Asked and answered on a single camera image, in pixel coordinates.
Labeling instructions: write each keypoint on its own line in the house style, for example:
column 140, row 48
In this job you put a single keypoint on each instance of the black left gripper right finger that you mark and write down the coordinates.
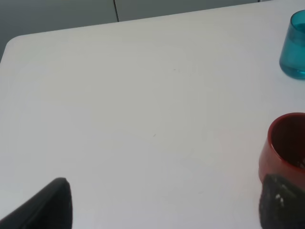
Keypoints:
column 282, row 204

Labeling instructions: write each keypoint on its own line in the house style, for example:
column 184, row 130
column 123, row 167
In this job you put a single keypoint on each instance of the teal translucent plastic cup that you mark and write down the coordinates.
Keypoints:
column 292, row 59

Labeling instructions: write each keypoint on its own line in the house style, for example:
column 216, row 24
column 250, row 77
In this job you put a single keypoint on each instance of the red plastic cup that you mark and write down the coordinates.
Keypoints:
column 284, row 150

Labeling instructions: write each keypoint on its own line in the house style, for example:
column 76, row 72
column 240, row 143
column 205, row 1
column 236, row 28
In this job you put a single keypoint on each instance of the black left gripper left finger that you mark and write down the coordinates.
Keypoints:
column 50, row 208

